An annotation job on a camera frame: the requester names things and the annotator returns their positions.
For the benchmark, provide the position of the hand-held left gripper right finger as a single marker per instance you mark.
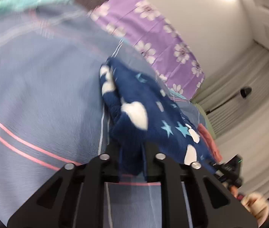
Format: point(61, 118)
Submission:
point(170, 173)

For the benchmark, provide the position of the blue plaid bed sheet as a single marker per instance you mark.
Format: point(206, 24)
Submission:
point(41, 87)

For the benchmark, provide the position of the purple floral pillow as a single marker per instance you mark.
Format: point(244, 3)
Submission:
point(148, 33)

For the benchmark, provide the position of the navy star fleece pajama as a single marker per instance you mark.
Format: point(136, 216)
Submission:
point(136, 92)

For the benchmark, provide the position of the black floor lamp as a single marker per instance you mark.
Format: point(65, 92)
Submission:
point(246, 91)

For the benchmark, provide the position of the green pillow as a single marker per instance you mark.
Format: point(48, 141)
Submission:
point(210, 128)

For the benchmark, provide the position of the person's right hand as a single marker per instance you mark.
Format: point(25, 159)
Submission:
point(255, 206)

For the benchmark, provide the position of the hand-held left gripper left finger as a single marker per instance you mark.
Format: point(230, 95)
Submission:
point(96, 171)

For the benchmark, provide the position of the white pleated curtain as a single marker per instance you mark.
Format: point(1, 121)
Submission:
point(243, 73)

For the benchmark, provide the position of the stack of folded clothes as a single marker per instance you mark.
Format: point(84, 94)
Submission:
point(210, 142)

